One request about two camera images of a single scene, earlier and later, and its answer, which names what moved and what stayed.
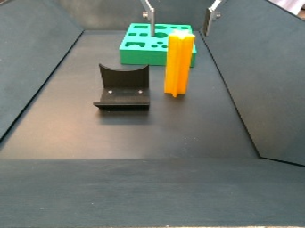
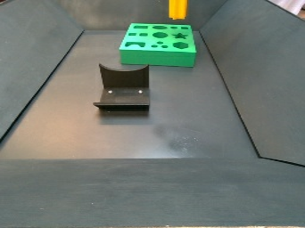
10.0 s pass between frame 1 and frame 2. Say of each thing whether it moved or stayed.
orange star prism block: moved
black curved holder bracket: stayed
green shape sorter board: stayed
